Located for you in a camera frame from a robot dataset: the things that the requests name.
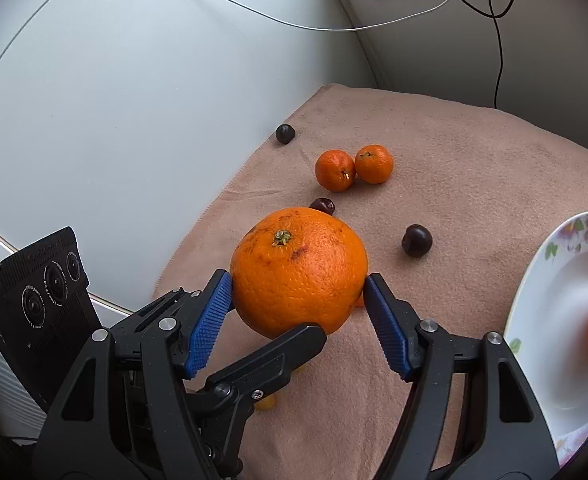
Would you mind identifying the beige towel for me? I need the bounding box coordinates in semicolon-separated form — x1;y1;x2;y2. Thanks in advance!
153;83;588;480

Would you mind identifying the large orange with green stem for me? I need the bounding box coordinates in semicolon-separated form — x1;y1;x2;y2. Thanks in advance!
230;207;369;340

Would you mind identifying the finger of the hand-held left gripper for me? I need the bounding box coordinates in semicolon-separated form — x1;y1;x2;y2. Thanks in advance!
193;324;328;442
124;287;199;322

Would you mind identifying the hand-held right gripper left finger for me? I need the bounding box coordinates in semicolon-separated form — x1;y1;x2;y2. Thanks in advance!
33;269;235;480

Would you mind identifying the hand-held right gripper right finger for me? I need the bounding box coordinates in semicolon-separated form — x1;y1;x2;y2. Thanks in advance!
363;273;560;480

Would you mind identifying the small tangerine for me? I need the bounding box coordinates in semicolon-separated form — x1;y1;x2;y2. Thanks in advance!
355;144;395;185
315;149;357;193

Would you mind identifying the white floral plate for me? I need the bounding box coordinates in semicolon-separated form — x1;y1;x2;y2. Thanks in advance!
502;211;588;468

